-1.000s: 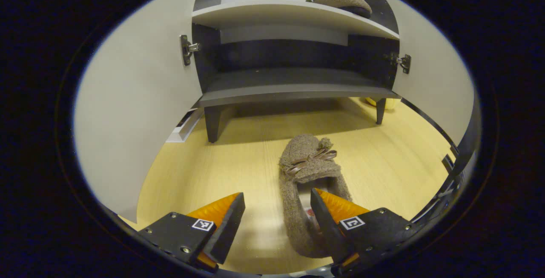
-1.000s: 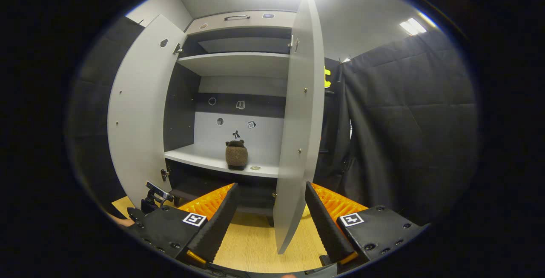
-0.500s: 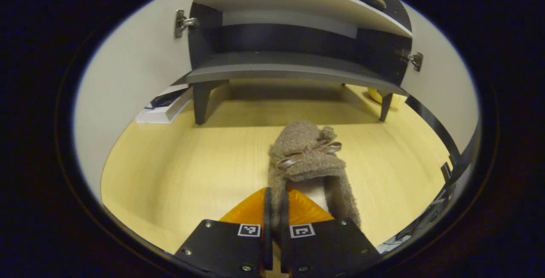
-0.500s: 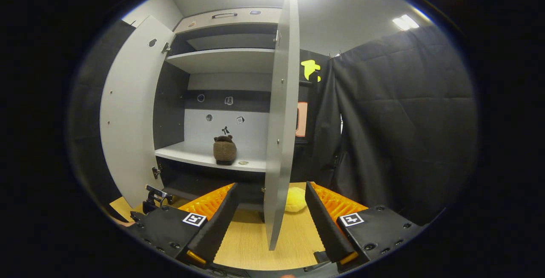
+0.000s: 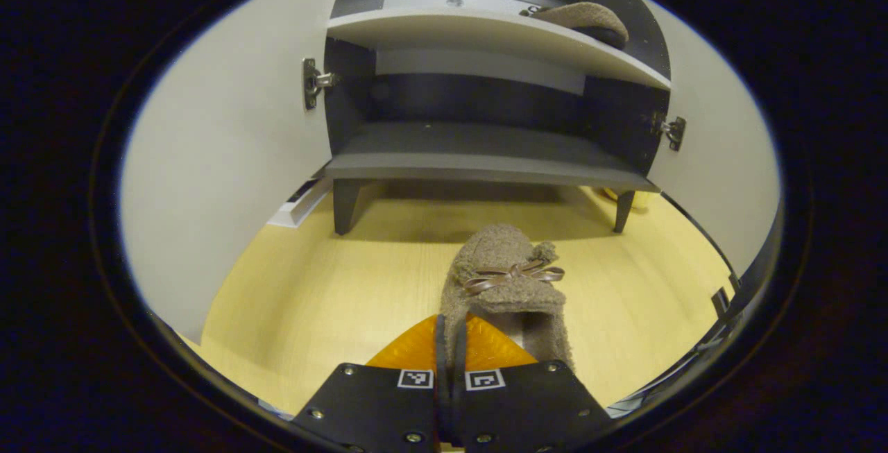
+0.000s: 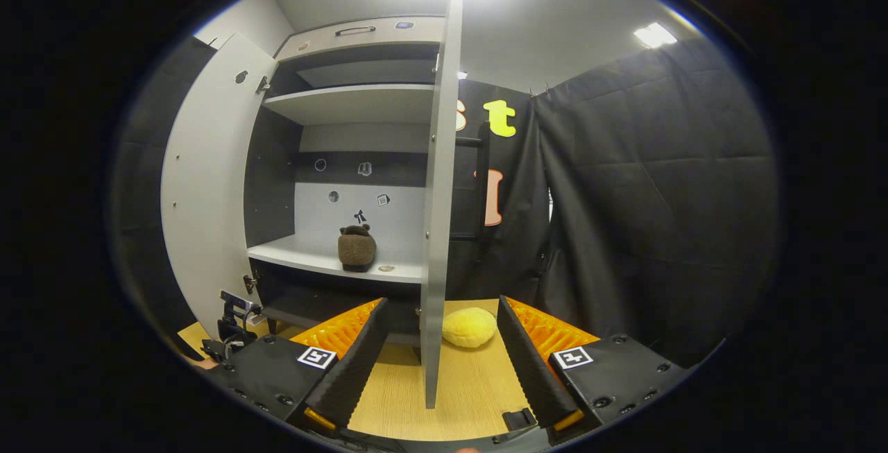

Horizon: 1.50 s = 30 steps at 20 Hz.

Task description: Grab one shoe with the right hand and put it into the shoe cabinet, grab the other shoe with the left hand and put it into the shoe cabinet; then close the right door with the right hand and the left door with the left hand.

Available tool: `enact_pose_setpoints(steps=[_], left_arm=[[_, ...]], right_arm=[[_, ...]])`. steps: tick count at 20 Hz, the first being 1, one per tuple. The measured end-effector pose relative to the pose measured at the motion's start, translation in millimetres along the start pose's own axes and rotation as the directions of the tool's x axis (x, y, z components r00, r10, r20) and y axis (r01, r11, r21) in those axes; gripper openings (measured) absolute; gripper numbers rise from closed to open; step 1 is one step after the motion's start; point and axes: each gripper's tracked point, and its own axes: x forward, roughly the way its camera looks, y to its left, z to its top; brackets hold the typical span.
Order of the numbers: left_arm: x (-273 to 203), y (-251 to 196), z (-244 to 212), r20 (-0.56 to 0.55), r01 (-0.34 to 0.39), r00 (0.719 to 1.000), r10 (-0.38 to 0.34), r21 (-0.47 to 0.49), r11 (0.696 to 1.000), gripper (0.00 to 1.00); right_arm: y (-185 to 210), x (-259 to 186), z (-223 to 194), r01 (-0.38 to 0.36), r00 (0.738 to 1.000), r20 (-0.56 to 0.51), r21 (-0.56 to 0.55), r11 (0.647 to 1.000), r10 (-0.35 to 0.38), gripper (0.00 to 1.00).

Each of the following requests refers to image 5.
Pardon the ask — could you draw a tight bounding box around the grey cabinet door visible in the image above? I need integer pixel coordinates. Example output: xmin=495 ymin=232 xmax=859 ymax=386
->
xmin=119 ymin=0 xmax=361 ymax=344
xmin=628 ymin=0 xmax=781 ymax=277

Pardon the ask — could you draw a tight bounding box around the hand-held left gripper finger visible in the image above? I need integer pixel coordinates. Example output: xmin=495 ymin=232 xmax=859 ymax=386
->
xmin=449 ymin=314 xmax=615 ymax=451
xmin=291 ymin=314 xmax=450 ymax=453

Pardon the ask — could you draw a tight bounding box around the metal door hinge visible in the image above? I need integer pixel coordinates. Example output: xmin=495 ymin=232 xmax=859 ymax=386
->
xmin=652 ymin=113 xmax=688 ymax=152
xmin=302 ymin=58 xmax=341 ymax=110

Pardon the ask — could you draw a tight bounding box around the brown fuzzy shoe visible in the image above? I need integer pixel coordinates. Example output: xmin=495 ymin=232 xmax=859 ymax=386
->
xmin=438 ymin=224 xmax=575 ymax=370
xmin=520 ymin=1 xmax=631 ymax=50

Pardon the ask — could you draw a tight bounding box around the white flat object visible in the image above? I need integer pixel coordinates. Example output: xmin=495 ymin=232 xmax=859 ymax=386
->
xmin=267 ymin=177 xmax=334 ymax=228

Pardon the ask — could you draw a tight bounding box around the black backdrop cloth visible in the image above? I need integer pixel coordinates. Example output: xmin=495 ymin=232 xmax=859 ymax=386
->
xmin=610 ymin=193 xmax=785 ymax=416

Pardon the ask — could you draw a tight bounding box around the grey shoe cabinet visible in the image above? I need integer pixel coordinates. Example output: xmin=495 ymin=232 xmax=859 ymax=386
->
xmin=323 ymin=0 xmax=672 ymax=235

